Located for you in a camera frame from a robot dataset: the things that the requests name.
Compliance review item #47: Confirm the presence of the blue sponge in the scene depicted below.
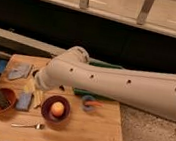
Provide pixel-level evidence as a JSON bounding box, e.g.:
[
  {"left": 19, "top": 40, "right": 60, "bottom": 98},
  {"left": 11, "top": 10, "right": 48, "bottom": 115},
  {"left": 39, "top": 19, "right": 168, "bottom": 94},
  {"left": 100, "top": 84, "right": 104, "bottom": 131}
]
[{"left": 15, "top": 92, "right": 33, "bottom": 111}]

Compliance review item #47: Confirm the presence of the dark purple plate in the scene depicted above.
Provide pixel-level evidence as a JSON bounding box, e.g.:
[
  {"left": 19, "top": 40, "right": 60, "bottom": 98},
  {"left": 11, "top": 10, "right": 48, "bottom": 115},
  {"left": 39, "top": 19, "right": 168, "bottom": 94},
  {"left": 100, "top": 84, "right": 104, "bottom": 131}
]
[{"left": 41, "top": 95, "right": 71, "bottom": 123}]

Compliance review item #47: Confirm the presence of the dark eraser block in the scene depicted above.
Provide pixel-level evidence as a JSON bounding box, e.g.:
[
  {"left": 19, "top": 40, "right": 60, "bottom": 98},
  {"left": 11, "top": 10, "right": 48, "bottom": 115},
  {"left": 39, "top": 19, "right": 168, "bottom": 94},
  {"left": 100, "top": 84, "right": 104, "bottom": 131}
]
[{"left": 0, "top": 90, "right": 10, "bottom": 109}]

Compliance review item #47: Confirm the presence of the blue object at table edge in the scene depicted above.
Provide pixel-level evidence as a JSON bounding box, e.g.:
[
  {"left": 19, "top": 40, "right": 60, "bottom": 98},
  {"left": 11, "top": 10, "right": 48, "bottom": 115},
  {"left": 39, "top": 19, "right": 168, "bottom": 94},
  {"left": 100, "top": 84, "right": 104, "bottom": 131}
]
[{"left": 0, "top": 59, "right": 8, "bottom": 74}]

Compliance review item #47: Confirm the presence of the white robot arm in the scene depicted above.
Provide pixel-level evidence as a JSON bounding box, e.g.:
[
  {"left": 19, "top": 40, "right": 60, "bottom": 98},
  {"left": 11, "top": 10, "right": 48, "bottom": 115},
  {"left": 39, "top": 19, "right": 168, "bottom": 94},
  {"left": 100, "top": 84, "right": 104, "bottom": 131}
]
[{"left": 34, "top": 46, "right": 176, "bottom": 122}]

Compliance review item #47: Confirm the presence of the orange fruit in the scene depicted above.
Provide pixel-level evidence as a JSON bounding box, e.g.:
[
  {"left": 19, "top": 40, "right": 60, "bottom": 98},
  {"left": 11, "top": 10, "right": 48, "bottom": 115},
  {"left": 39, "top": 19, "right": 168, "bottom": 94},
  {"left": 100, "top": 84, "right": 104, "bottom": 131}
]
[{"left": 51, "top": 101, "right": 65, "bottom": 117}]

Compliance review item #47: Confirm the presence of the brush with cream bristles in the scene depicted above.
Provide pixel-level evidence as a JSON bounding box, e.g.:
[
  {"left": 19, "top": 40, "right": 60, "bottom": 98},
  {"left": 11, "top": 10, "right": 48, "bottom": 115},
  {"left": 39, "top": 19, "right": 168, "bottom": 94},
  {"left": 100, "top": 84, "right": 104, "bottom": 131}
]
[{"left": 33, "top": 90, "right": 44, "bottom": 108}]

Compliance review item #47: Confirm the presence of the green plastic tray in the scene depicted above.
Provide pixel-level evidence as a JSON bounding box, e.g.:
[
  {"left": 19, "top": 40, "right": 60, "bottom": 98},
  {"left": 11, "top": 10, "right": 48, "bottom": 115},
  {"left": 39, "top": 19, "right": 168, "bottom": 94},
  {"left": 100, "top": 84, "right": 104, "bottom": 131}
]
[{"left": 73, "top": 61, "right": 123, "bottom": 101}]

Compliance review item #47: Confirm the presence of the grey folded cloth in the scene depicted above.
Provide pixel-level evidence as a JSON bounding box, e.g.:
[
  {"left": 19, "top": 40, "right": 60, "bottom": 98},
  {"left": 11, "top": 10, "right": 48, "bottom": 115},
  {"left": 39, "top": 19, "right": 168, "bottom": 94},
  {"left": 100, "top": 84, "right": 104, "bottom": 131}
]
[{"left": 7, "top": 62, "right": 32, "bottom": 80}]

